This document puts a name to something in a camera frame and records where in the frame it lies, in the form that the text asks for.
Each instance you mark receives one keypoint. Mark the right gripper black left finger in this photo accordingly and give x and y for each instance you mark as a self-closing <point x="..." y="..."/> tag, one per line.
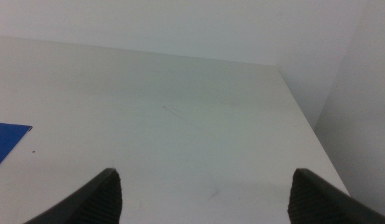
<point x="99" y="202"/>

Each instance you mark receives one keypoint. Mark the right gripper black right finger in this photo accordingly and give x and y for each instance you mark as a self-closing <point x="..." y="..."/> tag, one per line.
<point x="314" y="205"/>

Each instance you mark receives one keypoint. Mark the blue rectangular mat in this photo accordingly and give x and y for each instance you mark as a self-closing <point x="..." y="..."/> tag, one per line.
<point x="5" y="140"/>

